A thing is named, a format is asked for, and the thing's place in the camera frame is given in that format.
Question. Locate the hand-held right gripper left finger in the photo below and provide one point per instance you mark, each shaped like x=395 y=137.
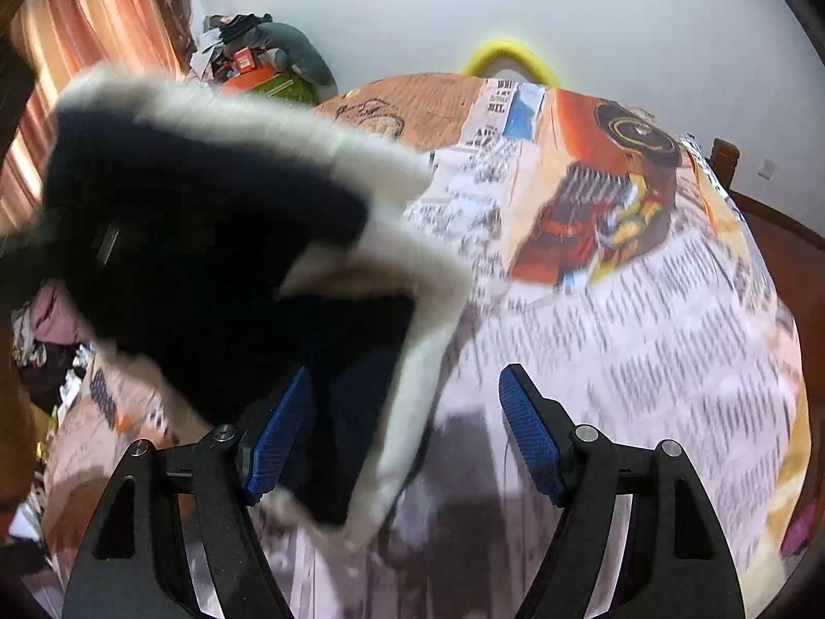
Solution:
x=280 y=438

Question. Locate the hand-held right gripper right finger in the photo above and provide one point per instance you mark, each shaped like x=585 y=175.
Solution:
x=532 y=432

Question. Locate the black and white knit sweater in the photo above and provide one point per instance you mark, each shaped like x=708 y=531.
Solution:
x=193 y=238

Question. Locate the pile of mixed clothes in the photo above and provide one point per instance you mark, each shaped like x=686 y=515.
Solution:
x=48 y=348

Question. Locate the printed orange blanket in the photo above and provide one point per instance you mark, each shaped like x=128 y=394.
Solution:
x=644 y=348

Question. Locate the pink item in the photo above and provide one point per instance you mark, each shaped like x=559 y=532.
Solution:
x=799 y=529

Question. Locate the yellow hoop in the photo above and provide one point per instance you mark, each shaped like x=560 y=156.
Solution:
x=509 y=46

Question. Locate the orange striped curtain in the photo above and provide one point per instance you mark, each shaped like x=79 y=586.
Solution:
x=84 y=19

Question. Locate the wooden bed post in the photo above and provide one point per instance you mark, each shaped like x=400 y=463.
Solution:
x=725 y=158

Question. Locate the white wall socket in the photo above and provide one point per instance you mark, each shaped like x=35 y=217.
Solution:
x=765 y=169

